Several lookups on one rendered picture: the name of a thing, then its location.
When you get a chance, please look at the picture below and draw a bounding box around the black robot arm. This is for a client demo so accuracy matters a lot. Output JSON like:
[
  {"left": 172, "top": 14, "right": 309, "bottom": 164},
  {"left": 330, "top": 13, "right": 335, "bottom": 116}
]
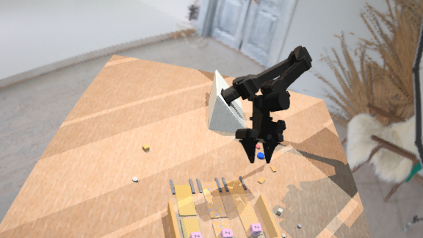
[{"left": 220, "top": 46, "right": 312, "bottom": 134}]

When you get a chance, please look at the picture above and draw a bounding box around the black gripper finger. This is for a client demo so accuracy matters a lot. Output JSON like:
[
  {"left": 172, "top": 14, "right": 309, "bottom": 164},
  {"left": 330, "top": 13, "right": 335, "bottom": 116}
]
[
  {"left": 262, "top": 142, "right": 281, "bottom": 164},
  {"left": 239, "top": 140, "right": 259, "bottom": 164}
]

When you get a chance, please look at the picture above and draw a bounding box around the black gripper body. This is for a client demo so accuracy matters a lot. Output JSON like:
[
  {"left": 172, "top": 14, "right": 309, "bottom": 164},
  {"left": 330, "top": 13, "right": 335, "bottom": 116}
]
[{"left": 236, "top": 112, "right": 283, "bottom": 143}]

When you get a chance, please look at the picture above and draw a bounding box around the small yellow cube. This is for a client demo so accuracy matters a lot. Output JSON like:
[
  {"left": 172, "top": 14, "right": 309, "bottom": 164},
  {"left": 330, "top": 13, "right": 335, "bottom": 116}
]
[{"left": 142, "top": 144, "right": 150, "bottom": 152}]

